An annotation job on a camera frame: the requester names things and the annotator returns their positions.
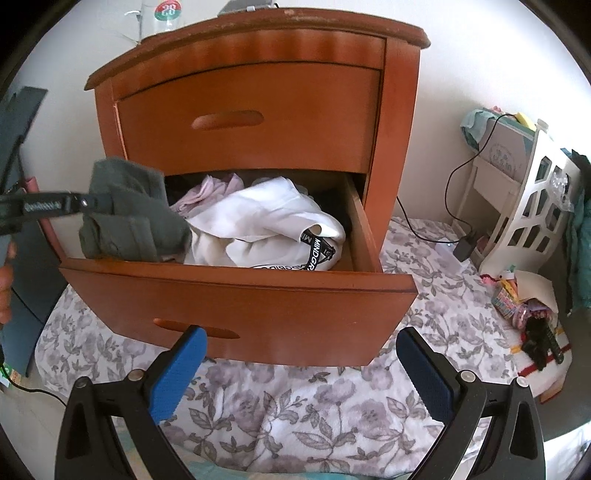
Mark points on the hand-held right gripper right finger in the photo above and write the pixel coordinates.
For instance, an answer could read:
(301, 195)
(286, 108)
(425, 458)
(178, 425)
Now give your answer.
(427, 374)

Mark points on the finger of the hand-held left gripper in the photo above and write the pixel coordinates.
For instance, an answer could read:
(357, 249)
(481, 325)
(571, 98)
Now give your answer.
(85, 203)

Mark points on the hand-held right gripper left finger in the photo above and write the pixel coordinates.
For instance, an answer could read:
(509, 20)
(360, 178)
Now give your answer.
(178, 369)

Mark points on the grey-green underwear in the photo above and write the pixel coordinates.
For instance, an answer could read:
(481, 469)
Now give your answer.
(138, 217)

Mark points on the wooden drawer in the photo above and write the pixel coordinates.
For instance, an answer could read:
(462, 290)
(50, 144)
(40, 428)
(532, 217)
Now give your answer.
(254, 314)
(277, 120)

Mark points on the pink underwear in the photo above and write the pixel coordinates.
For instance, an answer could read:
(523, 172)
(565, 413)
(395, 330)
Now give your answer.
(203, 194)

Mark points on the white underwear black waistband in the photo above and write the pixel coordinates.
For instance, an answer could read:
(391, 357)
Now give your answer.
(258, 217)

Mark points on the closed wooden drawer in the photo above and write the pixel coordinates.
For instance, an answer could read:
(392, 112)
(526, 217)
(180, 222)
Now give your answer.
(277, 120)

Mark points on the person's left hand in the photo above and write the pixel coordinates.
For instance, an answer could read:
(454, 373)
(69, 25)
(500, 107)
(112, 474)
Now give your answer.
(5, 295)

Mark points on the pastel chequered toy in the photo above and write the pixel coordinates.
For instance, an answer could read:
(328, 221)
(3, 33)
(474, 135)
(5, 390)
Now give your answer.
(505, 300)

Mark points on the grey floral blanket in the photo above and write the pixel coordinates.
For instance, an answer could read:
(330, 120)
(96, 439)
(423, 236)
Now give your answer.
(323, 415)

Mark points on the black toy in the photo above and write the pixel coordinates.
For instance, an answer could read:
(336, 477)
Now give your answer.
(535, 344)

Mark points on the white power strip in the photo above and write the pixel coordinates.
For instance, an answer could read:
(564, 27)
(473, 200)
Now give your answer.
(444, 250)

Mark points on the black power adapter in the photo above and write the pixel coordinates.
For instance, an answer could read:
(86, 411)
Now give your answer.
(465, 247)

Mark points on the black remote control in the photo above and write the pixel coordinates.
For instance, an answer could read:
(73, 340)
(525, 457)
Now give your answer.
(556, 344)

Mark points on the white lattice shelf rack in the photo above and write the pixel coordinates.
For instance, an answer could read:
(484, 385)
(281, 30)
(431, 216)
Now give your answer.
(503, 258)

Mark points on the light blue plaid cloth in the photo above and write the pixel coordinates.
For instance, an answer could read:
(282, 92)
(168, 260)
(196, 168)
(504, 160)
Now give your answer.
(300, 475)

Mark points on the small green packet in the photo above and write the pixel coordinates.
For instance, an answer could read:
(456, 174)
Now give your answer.
(8, 378)

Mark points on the teal jacket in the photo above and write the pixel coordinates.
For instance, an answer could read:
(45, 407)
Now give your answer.
(581, 258)

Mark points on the glass mug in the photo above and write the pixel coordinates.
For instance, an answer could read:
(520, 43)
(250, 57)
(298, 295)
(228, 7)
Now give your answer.
(161, 21)

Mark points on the clear plastic bag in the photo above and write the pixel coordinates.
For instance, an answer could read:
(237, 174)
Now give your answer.
(561, 184)

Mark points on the pale printed album box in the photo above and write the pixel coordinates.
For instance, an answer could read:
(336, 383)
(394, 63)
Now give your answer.
(505, 152)

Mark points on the wooden nightstand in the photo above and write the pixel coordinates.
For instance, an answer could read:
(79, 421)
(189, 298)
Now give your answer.
(277, 41)

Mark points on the teal cloth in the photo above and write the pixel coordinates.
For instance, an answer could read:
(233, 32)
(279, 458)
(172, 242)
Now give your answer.
(473, 127)

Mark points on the dark tablet device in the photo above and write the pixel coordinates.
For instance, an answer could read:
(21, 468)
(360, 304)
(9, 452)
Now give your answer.
(244, 5)

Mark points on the yellow pad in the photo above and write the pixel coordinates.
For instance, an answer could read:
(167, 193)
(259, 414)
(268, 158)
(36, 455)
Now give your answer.
(524, 120)

